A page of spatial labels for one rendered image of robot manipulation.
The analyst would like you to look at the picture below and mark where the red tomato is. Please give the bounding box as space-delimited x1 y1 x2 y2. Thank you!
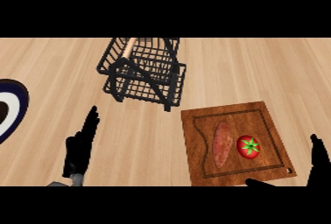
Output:
235 135 262 160

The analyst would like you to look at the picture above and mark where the brown wooden cutting board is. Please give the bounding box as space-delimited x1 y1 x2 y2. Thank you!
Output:
181 101 299 187

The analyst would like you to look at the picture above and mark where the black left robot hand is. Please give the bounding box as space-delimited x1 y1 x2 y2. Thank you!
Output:
61 105 101 179

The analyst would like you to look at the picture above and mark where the reddish sweet potato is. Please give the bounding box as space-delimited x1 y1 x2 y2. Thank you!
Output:
212 121 234 169

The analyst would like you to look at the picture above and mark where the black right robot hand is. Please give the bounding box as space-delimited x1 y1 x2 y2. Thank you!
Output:
244 133 331 187

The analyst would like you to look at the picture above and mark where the navy and white plate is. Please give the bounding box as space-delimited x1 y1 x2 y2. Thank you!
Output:
0 78 30 145

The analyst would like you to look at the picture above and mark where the black wire tiered basket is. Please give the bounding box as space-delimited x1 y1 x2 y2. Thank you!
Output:
96 37 188 113

